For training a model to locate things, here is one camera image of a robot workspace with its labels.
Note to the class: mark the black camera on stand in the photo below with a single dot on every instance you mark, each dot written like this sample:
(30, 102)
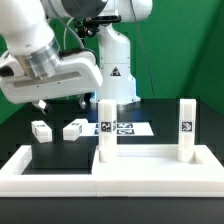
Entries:
(90, 26)

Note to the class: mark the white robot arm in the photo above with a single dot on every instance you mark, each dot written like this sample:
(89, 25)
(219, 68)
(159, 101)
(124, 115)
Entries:
(61, 48)

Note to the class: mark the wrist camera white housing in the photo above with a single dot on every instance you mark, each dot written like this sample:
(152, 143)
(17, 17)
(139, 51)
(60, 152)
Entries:
(6, 65)

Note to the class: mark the white U-shaped frame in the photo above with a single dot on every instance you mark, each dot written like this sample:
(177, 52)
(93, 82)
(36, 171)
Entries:
(14, 183)

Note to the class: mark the marker tag sheet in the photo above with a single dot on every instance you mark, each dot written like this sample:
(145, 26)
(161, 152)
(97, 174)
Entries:
(123, 129)

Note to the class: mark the white desk top tray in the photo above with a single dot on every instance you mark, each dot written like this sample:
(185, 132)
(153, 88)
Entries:
(141, 170)

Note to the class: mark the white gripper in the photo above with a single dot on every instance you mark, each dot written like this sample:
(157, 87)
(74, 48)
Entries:
(77, 74)

